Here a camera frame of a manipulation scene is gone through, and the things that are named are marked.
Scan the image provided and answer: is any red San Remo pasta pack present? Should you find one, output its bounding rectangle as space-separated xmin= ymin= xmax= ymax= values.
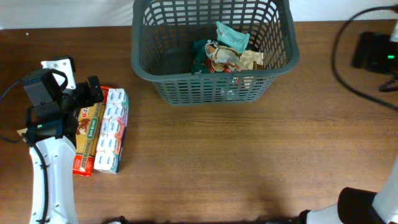
xmin=73 ymin=86 xmax=109 ymax=177

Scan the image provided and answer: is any Kleenex tissue multipack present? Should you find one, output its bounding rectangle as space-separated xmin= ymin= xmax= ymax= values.
xmin=94 ymin=86 xmax=129 ymax=174

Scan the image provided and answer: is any beige cookie bag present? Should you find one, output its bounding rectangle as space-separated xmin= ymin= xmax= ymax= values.
xmin=17 ymin=128 xmax=27 ymax=139
xmin=205 ymin=40 xmax=264 ymax=73

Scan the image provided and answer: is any green Nescafe coffee bag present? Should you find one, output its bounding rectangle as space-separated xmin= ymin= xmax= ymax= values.
xmin=191 ymin=39 xmax=229 ymax=74

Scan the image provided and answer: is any light blue tissue packet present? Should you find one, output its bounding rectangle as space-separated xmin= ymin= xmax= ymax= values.
xmin=216 ymin=22 xmax=250 ymax=54

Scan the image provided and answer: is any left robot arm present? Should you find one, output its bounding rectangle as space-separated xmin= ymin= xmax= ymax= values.
xmin=21 ymin=68 xmax=104 ymax=223

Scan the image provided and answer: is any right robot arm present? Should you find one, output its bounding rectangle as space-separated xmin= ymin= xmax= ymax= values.
xmin=298 ymin=32 xmax=397 ymax=224

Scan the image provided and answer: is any dark grey plastic basket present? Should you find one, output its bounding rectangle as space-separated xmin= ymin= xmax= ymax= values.
xmin=131 ymin=0 xmax=299 ymax=105

